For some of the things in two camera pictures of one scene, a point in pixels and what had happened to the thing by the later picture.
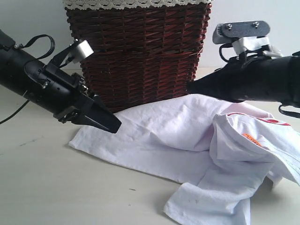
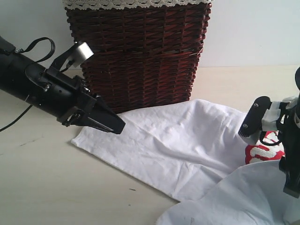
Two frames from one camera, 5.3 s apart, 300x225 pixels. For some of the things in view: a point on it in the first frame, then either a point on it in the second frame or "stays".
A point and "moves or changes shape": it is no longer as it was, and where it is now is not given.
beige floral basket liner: (136, 4) stays
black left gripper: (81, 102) stays
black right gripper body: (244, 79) -> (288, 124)
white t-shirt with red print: (224, 151) moves or changes shape
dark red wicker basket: (139, 54) stays
